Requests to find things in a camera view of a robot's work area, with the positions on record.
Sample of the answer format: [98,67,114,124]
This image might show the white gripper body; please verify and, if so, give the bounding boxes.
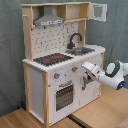
[82,62,104,80]

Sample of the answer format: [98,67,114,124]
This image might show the red stove knob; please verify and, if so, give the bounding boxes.
[72,66,78,72]
[54,73,60,79]

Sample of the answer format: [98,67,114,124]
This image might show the white oven door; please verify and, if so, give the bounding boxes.
[49,80,79,125]

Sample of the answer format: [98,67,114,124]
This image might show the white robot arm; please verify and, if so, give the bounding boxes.
[82,61,128,90]

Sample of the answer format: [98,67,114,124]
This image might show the white fridge cabinet door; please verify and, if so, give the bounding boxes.
[80,55,102,106]

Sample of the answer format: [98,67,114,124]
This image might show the grey toy sink basin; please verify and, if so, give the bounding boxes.
[66,47,94,56]

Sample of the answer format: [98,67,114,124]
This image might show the black toy faucet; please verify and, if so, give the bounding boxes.
[67,33,82,49]

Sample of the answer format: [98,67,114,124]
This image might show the black stovetop red burners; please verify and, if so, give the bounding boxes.
[34,53,71,66]

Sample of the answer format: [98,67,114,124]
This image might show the white microwave cabinet door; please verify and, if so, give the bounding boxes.
[87,3,107,22]

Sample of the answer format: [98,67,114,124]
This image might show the grey range hood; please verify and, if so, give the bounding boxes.
[35,5,64,27]

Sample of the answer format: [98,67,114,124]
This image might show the wooden toy kitchen frame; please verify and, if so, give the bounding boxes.
[22,2,105,127]

